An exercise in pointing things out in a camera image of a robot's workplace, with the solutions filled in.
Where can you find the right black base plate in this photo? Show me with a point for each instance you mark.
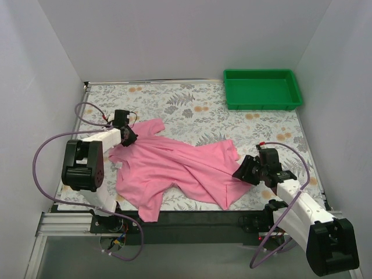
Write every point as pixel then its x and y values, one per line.
pixel 256 222

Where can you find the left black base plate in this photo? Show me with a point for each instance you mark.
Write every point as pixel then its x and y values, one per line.
pixel 112 224

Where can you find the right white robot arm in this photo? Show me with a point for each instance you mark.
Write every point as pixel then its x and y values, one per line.
pixel 329 242

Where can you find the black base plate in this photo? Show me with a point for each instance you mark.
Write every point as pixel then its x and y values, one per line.
pixel 256 222
pixel 112 224

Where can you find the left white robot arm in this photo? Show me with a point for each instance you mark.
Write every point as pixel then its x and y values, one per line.
pixel 83 166

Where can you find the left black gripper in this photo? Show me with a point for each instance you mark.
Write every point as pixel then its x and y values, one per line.
pixel 129 137

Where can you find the floral patterned table mat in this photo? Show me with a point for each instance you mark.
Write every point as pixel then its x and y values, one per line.
pixel 196 113

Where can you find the aluminium frame rail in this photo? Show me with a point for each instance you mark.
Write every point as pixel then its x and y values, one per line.
pixel 172 227

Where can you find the pink t shirt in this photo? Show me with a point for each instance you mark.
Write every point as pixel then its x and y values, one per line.
pixel 155 163

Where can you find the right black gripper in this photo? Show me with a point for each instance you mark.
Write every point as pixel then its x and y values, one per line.
pixel 248 169

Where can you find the green plastic bin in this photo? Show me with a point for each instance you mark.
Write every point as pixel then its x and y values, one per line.
pixel 261 89

